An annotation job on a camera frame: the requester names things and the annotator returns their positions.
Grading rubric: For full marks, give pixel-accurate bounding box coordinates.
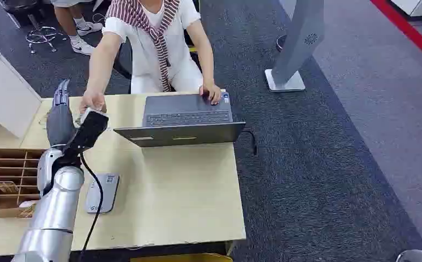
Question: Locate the cardboard flap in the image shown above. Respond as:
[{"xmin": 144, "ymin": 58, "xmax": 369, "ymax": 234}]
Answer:
[{"xmin": 0, "ymin": 203, "xmax": 37, "ymax": 219}]

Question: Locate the grey round object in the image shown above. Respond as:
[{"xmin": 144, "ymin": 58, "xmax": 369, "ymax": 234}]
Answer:
[{"xmin": 395, "ymin": 249, "xmax": 422, "ymax": 262}]

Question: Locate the grey standing kiosk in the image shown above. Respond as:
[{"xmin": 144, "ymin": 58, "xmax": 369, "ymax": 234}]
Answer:
[{"xmin": 264, "ymin": 0, "xmax": 326, "ymax": 93}]

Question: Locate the grey open laptop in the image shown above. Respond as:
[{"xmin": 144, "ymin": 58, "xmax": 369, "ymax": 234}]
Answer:
[{"xmin": 113, "ymin": 92, "xmax": 247, "ymax": 148}]

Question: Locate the yellow panel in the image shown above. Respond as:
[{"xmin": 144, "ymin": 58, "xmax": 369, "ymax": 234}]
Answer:
[{"xmin": 130, "ymin": 252, "xmax": 234, "ymax": 262}]

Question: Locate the grey card reader pad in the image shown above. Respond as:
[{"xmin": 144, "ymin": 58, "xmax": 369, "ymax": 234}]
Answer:
[{"xmin": 85, "ymin": 172, "xmax": 120, "ymax": 215}]

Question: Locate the person's left hand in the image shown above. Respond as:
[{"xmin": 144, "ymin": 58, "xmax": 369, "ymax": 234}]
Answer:
[{"xmin": 198, "ymin": 81, "xmax": 222, "ymax": 106}]

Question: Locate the chrome chair base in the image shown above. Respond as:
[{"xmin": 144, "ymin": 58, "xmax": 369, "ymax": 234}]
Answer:
[{"xmin": 25, "ymin": 14, "xmax": 58, "ymax": 55}]

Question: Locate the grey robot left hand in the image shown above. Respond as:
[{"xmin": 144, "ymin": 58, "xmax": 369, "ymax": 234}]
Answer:
[{"xmin": 46, "ymin": 79, "xmax": 77, "ymax": 148}]

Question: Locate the person's right hand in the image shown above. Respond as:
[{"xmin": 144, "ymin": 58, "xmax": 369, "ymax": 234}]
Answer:
[{"xmin": 79, "ymin": 90, "xmax": 107, "ymax": 115}]

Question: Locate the person's hand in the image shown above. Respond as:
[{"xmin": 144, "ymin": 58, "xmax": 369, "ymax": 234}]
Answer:
[
  {"xmin": 198, "ymin": 81, "xmax": 222, "ymax": 106},
  {"xmin": 79, "ymin": 90, "xmax": 107, "ymax": 115}
]

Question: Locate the brown card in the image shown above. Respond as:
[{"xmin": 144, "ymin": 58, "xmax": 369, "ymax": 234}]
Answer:
[{"xmin": 0, "ymin": 181, "xmax": 20, "ymax": 194}]

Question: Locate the white cabinet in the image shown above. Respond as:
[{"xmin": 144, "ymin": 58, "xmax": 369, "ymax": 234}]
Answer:
[{"xmin": 0, "ymin": 49, "xmax": 43, "ymax": 139}]

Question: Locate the seated person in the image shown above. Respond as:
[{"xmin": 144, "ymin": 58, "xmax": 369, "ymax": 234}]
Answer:
[{"xmin": 79, "ymin": 0, "xmax": 222, "ymax": 115}]

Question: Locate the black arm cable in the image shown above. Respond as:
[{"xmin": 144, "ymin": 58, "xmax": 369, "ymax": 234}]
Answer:
[{"xmin": 78, "ymin": 152, "xmax": 105, "ymax": 262}]

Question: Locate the white furniture piece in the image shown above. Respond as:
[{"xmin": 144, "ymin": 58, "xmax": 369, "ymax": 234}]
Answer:
[{"xmin": 390, "ymin": 0, "xmax": 422, "ymax": 17}]

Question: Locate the standing person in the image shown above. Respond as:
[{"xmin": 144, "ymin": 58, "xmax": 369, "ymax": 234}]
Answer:
[{"xmin": 50, "ymin": 0, "xmax": 105, "ymax": 56}]

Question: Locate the black laptop cable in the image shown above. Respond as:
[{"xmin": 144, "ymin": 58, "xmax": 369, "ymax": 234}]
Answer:
[{"xmin": 241, "ymin": 130, "xmax": 258, "ymax": 157}]

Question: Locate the wooden card box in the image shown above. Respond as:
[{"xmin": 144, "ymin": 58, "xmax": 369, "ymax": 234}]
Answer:
[{"xmin": 0, "ymin": 147, "xmax": 48, "ymax": 211}]

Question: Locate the black chair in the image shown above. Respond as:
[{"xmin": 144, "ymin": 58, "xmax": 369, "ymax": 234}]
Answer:
[{"xmin": 112, "ymin": 36, "xmax": 133, "ymax": 81}]

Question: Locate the red floor tape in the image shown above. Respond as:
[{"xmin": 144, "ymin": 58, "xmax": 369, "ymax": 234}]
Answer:
[{"xmin": 370, "ymin": 0, "xmax": 422, "ymax": 70}]

